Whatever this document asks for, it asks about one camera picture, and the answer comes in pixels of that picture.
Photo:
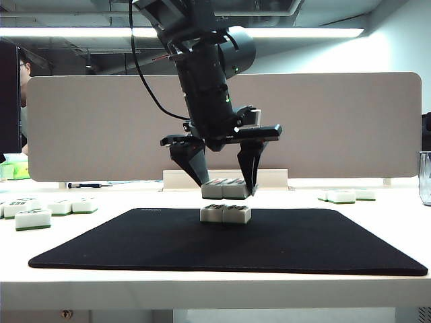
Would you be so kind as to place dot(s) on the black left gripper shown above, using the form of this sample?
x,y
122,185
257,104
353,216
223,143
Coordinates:
x,y
219,138

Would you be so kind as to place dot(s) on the white green-backed mahjong tile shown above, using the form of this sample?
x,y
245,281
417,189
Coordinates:
x,y
235,216
366,195
322,196
234,191
340,196
212,191
211,215

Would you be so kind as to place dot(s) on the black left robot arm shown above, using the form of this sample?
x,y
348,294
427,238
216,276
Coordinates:
x,y
202,84

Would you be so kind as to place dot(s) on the three-bamboo mahjong tile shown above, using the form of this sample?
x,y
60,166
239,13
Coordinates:
x,y
84,206

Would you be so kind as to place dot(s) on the two-bamboo mahjong tile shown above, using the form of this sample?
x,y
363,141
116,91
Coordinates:
x,y
60,208

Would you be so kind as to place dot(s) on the eight-bamboo mahjong tile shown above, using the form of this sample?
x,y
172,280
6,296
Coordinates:
x,y
33,203

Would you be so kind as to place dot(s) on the bird one-bamboo mahjong tile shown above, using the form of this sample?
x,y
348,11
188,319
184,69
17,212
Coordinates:
x,y
33,220

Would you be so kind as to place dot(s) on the six-bamboo mahjong tile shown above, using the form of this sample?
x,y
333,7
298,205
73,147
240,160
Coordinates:
x,y
13,210

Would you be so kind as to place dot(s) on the black mouse mat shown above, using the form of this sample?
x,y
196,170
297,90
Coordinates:
x,y
235,249

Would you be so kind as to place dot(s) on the red ceiling sign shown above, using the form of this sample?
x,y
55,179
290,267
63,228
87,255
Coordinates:
x,y
160,59

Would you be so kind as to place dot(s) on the desk divider panel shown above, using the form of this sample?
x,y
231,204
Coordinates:
x,y
101,134

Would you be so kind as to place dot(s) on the black screwdriver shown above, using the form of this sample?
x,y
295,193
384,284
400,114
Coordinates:
x,y
84,185

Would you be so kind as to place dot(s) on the long ceiling light strip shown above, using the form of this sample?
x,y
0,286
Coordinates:
x,y
67,32

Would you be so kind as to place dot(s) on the green tissue box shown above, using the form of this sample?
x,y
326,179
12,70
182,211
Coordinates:
x,y
18,171

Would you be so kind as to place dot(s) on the clear glass container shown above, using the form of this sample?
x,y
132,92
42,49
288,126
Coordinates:
x,y
426,178

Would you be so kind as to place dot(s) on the black chair back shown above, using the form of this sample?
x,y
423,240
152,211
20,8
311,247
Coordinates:
x,y
427,131

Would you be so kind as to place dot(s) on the person with glasses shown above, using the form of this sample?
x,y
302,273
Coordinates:
x,y
25,70

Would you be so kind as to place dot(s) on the metal table bolt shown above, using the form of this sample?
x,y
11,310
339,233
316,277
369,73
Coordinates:
x,y
66,314

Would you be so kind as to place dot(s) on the dark monitor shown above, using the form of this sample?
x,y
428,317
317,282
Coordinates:
x,y
8,101

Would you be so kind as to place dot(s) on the perforated metal panel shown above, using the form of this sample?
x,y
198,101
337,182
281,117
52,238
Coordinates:
x,y
425,314

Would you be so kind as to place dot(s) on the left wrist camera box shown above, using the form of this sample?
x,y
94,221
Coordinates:
x,y
250,116

